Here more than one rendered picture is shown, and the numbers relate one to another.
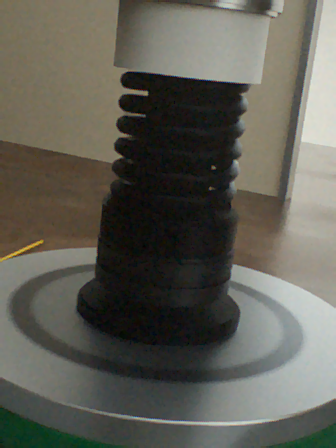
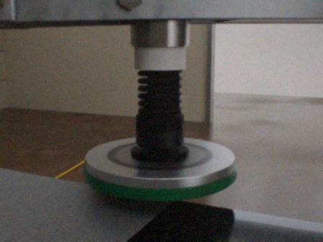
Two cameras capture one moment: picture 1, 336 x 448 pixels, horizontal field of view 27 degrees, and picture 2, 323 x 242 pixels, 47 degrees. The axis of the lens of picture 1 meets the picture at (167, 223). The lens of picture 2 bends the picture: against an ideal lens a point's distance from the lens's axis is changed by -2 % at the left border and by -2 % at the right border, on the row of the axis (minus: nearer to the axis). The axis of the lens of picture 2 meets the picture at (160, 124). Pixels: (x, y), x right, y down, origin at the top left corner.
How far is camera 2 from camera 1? 0.19 m
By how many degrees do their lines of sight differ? 4
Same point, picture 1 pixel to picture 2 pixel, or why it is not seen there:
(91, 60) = (99, 63)
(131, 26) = (140, 55)
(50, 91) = (80, 82)
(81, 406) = (141, 178)
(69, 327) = (130, 160)
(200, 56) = (164, 63)
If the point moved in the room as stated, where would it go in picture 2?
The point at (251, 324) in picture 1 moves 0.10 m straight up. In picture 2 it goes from (193, 153) to (195, 83)
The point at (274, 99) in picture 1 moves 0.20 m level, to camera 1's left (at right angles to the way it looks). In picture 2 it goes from (197, 72) to (182, 72)
